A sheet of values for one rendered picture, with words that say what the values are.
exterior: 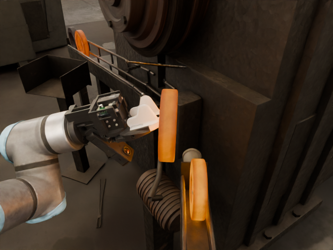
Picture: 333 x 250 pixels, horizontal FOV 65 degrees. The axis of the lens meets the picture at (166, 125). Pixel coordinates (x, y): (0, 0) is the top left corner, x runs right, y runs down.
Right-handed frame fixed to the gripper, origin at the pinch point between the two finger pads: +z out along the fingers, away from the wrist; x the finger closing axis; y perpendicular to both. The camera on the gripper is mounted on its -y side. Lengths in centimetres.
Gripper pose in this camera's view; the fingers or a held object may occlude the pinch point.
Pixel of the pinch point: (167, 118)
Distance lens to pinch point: 54.2
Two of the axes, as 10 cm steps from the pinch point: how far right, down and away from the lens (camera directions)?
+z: 9.6, -2.0, -1.9
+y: -2.8, -7.9, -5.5
